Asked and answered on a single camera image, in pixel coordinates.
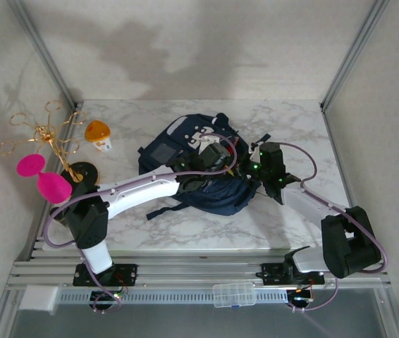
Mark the navy blue student backpack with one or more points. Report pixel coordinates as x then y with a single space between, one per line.
220 200

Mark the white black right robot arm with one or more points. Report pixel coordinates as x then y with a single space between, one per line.
344 239

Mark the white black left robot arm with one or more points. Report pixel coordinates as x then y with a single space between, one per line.
139 186

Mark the orange lid yogurt cup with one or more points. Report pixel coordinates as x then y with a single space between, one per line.
97 135

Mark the clear plastic organizer box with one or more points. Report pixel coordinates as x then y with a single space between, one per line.
234 295

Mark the pink plastic goblet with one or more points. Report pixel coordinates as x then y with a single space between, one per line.
53 184

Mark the white foam block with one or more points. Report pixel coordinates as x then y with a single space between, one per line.
39 299

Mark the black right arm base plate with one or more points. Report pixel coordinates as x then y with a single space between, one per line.
273 273

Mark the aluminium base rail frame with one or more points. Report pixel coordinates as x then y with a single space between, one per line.
192 267

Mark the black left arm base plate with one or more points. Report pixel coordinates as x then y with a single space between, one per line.
125 273

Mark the aluminium frame post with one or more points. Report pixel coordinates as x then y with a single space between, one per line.
41 49
354 53

